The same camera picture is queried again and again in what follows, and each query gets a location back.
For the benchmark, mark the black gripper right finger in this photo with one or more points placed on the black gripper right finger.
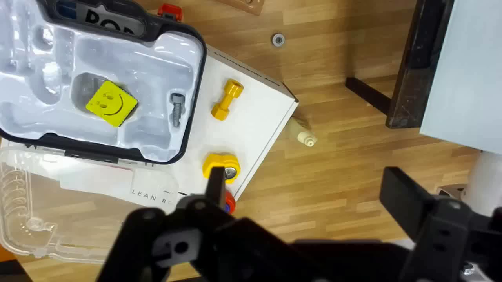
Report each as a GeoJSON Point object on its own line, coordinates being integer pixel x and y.
{"type": "Point", "coordinates": [404, 200]}

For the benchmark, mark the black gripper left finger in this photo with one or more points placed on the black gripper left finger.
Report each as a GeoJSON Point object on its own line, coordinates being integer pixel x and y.
{"type": "Point", "coordinates": [215, 190]}

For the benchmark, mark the yellow toy tape measure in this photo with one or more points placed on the yellow toy tape measure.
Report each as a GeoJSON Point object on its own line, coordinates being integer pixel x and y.
{"type": "Point", "coordinates": [224, 160]}

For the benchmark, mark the grey tool case tray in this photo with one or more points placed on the grey tool case tray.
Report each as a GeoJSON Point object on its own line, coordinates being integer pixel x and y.
{"type": "Point", "coordinates": [55, 53]}

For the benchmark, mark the red toy piece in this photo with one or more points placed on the red toy piece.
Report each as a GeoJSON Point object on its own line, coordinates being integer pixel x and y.
{"type": "Point", "coordinates": [229, 202]}

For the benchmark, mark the yellow toy dumbbell bolt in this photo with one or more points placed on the yellow toy dumbbell bolt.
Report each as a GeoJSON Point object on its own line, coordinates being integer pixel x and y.
{"type": "Point", "coordinates": [230, 91]}

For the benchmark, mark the white cardboard box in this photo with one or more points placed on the white cardboard box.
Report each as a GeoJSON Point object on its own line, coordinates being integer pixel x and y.
{"type": "Point", "coordinates": [255, 119]}

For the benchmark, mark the grey plastic toy screw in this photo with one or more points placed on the grey plastic toy screw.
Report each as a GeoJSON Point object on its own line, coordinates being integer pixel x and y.
{"type": "Point", "coordinates": [177, 108]}

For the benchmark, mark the cream plastic toy peg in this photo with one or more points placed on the cream plastic toy peg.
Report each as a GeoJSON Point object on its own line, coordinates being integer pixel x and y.
{"type": "Point", "coordinates": [301, 133]}

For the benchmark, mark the white whiteboard panel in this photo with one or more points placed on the white whiteboard panel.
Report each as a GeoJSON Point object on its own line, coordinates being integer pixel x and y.
{"type": "Point", "coordinates": [464, 103]}

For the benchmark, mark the yellow smiley sponge block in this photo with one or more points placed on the yellow smiley sponge block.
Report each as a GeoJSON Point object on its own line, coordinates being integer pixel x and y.
{"type": "Point", "coordinates": [111, 103]}

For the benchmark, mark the clear plastic container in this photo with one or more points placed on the clear plastic container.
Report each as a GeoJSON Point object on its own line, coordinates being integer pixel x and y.
{"type": "Point", "coordinates": [72, 208]}

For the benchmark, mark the small grey metal nut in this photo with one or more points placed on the small grey metal nut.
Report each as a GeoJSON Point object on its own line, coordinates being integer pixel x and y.
{"type": "Point", "coordinates": [277, 39]}

